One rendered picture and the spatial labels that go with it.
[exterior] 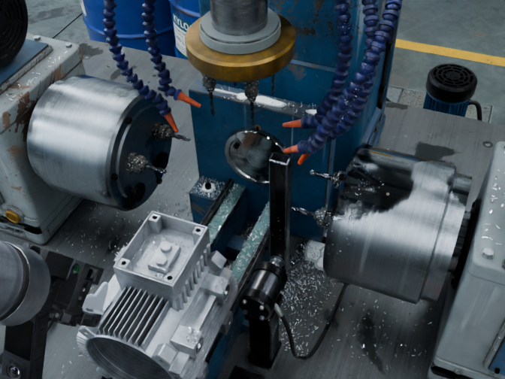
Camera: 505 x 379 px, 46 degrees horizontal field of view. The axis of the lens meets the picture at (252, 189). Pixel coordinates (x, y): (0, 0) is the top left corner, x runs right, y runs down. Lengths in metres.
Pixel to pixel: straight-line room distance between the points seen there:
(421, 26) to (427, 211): 2.85
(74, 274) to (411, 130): 1.11
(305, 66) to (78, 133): 0.46
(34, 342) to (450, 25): 3.33
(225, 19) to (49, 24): 3.08
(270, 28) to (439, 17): 2.96
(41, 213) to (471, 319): 0.90
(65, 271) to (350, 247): 0.45
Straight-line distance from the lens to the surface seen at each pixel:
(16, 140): 1.26
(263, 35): 0.93
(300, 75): 1.21
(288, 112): 1.12
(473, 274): 0.92
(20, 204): 1.36
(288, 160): 0.86
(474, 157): 1.62
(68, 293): 0.78
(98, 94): 1.19
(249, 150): 1.21
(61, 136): 1.17
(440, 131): 1.68
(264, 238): 1.18
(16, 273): 0.67
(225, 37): 0.93
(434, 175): 1.00
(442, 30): 3.74
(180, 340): 0.89
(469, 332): 1.04
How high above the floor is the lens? 1.84
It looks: 45 degrees down
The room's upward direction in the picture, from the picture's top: 2 degrees counter-clockwise
